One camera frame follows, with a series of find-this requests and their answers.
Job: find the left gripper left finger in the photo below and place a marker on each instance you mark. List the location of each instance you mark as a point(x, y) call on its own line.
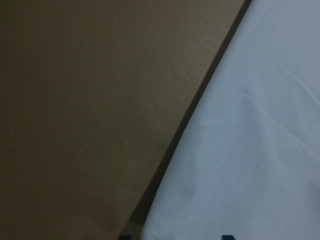
point(125, 237)

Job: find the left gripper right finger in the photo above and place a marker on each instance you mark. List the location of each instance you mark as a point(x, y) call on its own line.
point(228, 237)

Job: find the light blue t-shirt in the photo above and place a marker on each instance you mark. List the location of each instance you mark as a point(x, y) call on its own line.
point(248, 161)

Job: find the brown table cover mat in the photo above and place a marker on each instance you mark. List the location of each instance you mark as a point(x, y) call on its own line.
point(93, 97)

